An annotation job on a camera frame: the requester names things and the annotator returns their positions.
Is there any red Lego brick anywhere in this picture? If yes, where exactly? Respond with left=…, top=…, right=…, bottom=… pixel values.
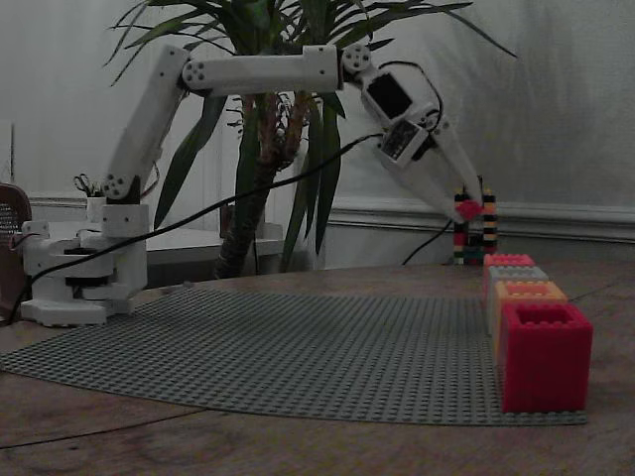
left=453, top=197, right=483, bottom=223

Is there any multicoloured Lego brick tower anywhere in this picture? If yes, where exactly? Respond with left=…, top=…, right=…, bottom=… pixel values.
left=451, top=176, right=499, bottom=267

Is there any large red lego block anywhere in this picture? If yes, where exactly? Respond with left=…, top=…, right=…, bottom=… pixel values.
left=482, top=253, right=537, bottom=298

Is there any grey lego block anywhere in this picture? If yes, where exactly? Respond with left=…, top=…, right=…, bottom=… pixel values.
left=485, top=266, right=550, bottom=318

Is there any orange lego block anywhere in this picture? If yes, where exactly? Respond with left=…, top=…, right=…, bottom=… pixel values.
left=492, top=280, right=569, bottom=348

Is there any grey studded baseplate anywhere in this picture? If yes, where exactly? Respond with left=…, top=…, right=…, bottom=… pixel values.
left=0, top=286, right=589, bottom=427

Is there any tall green yucca plant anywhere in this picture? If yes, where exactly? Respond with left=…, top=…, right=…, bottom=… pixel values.
left=103, top=0, right=520, bottom=279

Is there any white cup with scissors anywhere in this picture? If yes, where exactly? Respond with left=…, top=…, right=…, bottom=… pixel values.
left=72, top=173, right=108, bottom=224

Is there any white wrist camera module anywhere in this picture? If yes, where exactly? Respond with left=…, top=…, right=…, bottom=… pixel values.
left=379, top=120, right=434, bottom=173

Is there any black camera cable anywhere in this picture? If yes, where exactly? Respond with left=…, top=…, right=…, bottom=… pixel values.
left=0, top=132, right=386, bottom=328
left=401, top=225, right=455, bottom=265

